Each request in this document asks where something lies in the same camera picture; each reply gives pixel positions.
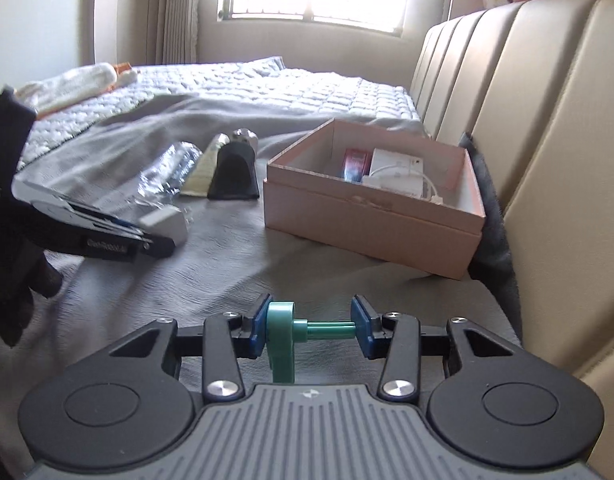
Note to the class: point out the clear plastic bag with parts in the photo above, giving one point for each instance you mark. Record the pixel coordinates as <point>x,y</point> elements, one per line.
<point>160,184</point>

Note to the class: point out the beige curtain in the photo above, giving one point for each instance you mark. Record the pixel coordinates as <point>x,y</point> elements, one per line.
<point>172,31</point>

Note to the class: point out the black wedge-shaped object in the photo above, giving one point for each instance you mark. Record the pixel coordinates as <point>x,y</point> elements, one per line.
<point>235,174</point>

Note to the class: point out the grey blanket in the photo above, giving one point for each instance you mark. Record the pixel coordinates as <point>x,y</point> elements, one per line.
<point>229,260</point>

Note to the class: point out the white quilted bedspread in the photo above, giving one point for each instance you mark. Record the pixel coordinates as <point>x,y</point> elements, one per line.
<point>266,81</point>

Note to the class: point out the white rolled towel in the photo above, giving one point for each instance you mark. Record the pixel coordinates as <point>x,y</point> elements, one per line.
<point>75,86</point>

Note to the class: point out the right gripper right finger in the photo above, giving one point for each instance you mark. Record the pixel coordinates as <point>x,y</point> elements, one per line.
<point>394,338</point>

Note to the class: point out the silver metal plug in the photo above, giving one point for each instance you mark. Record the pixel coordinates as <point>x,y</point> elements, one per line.
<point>244,135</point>

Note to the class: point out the small white box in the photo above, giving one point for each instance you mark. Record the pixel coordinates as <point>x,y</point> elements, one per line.
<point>396,172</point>

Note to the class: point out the dark grey cloth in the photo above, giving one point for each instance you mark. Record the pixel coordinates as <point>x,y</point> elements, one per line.
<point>492,263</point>

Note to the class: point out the pink cardboard box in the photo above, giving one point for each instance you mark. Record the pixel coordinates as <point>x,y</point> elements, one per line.
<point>305,195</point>

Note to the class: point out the cream lotion tube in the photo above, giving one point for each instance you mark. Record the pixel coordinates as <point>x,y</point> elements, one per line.
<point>199,181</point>

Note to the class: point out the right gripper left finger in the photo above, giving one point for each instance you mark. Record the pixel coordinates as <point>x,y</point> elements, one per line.
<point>227,337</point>

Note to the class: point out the green plastic crank handle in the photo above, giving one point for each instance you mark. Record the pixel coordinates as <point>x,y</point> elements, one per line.
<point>284,331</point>

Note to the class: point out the pink snack packet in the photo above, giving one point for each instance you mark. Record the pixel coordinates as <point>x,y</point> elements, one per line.
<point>356,164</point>

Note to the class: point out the beige padded headboard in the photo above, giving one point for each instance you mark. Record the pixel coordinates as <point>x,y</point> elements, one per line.
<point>532,84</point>

